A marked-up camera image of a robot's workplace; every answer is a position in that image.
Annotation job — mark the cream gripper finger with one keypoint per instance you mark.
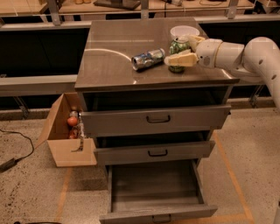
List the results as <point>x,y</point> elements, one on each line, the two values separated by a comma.
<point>185,58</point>
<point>194,41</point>

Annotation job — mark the grey drawer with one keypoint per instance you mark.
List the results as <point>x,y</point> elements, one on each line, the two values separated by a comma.
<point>153,153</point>
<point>155,193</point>
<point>153,121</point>

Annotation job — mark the green soda can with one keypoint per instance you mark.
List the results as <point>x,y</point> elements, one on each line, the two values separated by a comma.
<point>178,45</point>

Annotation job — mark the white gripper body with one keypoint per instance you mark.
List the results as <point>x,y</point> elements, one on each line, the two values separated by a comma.
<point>206,52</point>

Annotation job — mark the grey bottom drawer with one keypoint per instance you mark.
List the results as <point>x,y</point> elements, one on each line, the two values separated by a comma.
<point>155,193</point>

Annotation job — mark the white ceramic bowl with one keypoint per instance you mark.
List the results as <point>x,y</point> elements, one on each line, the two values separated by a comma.
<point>182,30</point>

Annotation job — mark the grey three-drawer cabinet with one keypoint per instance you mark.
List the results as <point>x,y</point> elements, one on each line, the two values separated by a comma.
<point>107,81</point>

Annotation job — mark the open cardboard box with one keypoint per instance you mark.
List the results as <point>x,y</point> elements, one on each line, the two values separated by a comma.
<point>65,151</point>

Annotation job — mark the grey middle drawer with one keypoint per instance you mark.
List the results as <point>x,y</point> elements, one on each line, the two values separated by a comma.
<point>153,153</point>

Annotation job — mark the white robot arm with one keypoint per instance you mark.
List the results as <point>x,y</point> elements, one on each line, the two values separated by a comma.
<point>248,147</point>

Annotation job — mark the silver blue can lying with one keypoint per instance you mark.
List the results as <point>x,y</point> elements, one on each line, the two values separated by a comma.
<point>148,59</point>

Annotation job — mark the grey metal rail bench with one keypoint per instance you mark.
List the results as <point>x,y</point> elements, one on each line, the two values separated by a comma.
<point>37,85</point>

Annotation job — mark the red item in box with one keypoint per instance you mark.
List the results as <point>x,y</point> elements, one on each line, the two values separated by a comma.
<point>73,134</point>

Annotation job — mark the orange round fruit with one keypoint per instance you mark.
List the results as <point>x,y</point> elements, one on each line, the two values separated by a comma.
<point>72,121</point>

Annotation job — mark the grey top drawer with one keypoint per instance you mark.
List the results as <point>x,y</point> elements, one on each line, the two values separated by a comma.
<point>153,121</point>

